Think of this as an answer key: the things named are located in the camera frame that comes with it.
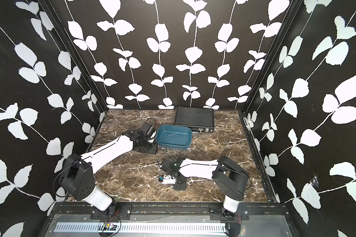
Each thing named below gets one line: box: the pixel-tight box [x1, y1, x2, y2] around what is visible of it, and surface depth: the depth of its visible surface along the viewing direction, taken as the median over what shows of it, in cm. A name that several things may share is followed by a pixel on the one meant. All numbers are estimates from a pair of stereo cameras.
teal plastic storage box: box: [155, 124, 193, 150], surface depth 106 cm
